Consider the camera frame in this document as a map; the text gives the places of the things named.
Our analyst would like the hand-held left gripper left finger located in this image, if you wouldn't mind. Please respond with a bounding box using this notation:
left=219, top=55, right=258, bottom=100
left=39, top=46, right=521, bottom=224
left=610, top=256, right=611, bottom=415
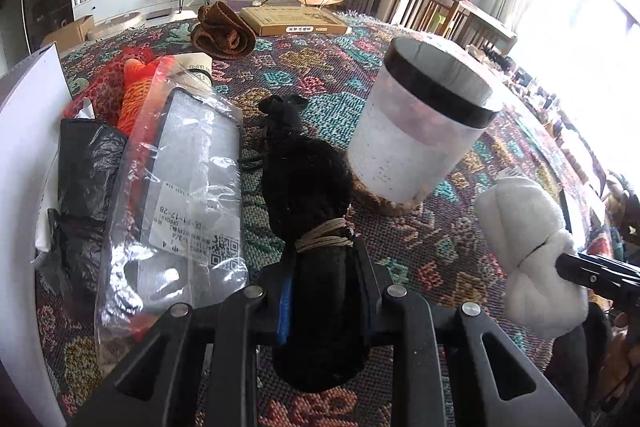
left=65, top=264, right=297, bottom=427

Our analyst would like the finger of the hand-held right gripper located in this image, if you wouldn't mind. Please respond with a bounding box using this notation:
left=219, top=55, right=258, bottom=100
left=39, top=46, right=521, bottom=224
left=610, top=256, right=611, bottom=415
left=554, top=251, right=640, bottom=304

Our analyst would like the orange fish plush toy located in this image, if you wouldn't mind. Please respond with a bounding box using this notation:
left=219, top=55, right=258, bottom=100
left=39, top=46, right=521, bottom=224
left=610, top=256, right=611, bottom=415
left=116, top=57, right=173, bottom=135

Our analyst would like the red mesh bag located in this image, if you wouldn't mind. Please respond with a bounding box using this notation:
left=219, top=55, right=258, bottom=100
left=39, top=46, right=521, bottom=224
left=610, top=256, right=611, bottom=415
left=62, top=46, right=156, bottom=122

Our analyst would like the wooden slatted chair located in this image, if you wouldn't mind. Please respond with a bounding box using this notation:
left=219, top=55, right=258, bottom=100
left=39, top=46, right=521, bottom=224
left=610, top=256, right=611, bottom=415
left=387, top=0, right=463, bottom=40

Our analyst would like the brown cardboard shipping box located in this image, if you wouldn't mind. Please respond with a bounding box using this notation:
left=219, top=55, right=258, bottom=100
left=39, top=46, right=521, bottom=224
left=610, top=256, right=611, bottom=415
left=41, top=14, right=96, bottom=48

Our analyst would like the flat cardboard box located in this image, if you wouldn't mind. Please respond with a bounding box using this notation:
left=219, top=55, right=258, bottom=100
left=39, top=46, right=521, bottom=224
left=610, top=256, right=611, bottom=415
left=239, top=6, right=352, bottom=38

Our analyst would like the round beige pet bed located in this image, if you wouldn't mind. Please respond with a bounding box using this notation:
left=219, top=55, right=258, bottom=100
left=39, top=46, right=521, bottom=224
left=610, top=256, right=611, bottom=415
left=87, top=11, right=147, bottom=40

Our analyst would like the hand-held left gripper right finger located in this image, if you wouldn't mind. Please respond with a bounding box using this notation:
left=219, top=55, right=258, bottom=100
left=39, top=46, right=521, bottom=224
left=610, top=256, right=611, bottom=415
left=350, top=237, right=586, bottom=427

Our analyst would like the clear plastic bag package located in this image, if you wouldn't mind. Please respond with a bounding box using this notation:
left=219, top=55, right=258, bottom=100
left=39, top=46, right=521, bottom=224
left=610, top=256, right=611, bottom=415
left=95, top=54, right=251, bottom=378

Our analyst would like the white towel roll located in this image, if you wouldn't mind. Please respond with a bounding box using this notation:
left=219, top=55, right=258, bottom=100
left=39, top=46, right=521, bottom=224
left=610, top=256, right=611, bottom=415
left=472, top=177, right=591, bottom=339

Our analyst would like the black plastic bag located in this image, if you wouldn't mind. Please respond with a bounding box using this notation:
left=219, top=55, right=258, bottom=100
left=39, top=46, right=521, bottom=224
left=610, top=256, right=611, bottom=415
left=47, top=117, right=131, bottom=308

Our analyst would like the white jar with black lid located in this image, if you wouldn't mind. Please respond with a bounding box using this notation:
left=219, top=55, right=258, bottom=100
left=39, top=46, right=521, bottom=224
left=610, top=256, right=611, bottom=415
left=346, top=36, right=505, bottom=204

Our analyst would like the woven rope coaster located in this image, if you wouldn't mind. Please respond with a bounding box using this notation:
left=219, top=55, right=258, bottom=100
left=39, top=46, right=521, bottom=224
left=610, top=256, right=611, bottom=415
left=352, top=174, right=437, bottom=216

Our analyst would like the black cloth roll with twine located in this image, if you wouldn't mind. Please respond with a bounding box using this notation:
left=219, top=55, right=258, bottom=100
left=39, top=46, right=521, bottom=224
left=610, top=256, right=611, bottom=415
left=257, top=94, right=372, bottom=394

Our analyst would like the white cardboard box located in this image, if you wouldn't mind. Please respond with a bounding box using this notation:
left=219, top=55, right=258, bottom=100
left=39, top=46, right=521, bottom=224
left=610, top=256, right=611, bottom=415
left=0, top=44, right=76, bottom=427

